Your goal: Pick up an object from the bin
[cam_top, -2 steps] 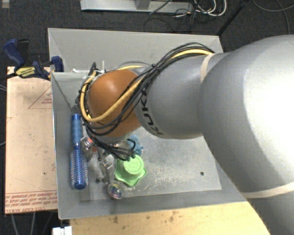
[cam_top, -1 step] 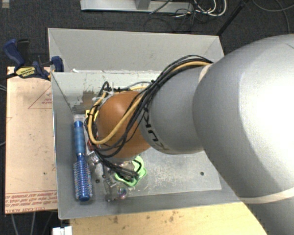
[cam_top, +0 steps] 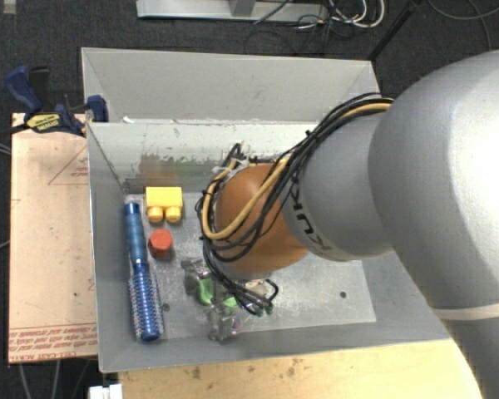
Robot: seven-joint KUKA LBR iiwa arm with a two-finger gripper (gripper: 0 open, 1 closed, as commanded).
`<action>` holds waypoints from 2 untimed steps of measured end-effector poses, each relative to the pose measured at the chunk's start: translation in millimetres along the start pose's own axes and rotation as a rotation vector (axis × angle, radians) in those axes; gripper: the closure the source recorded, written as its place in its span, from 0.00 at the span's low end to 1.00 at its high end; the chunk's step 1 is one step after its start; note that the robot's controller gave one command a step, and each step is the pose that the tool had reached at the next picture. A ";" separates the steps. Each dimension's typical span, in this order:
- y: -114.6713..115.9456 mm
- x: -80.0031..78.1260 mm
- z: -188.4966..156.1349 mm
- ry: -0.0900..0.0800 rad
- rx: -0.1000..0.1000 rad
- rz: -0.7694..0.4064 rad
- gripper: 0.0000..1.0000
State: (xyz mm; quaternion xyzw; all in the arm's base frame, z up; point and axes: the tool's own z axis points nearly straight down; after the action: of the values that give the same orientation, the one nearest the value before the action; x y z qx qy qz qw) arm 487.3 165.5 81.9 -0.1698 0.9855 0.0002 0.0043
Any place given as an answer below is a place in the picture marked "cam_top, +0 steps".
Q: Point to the brown cardboard board, red print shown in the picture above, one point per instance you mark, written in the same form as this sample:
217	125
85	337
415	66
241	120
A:
50	239

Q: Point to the bright green toy piece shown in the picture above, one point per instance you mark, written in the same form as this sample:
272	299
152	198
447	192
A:
205	292

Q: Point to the blue round hair brush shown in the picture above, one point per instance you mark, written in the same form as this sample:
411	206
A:
140	264

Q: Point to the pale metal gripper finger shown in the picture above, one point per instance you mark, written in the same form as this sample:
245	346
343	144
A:
234	323
217	326

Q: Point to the red hexagonal block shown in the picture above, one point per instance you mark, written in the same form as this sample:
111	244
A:
160	243

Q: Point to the grey metal bin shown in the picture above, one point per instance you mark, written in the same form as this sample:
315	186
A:
216	90

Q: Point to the yellow toy building block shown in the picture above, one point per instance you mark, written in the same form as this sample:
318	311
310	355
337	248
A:
164	201

